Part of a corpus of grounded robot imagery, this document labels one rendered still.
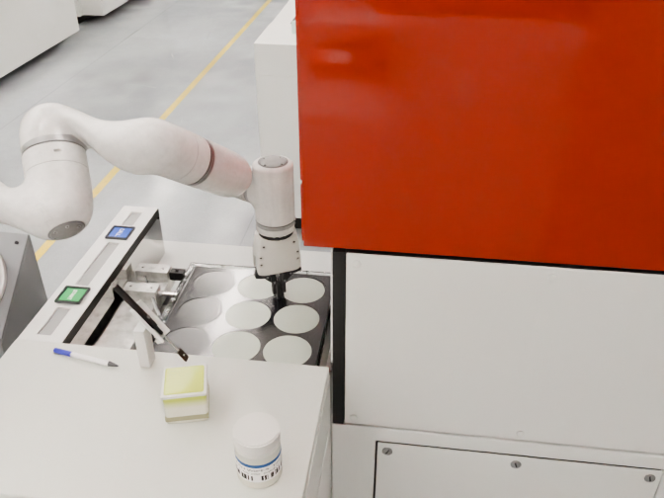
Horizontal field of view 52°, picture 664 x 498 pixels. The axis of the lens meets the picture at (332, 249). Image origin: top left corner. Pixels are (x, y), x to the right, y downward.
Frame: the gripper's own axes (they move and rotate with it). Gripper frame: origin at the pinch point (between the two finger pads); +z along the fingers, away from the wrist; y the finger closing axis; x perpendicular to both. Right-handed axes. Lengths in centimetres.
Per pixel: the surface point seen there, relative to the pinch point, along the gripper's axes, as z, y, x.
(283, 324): 2.1, 2.1, 10.5
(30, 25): 58, 72, -512
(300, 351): 2.1, 1.1, 20.1
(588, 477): 18, -46, 57
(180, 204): 92, -2, -220
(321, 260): 9.9, -17.8, -22.0
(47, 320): -3.6, 48.8, 0.1
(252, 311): 2.1, 7.2, 3.9
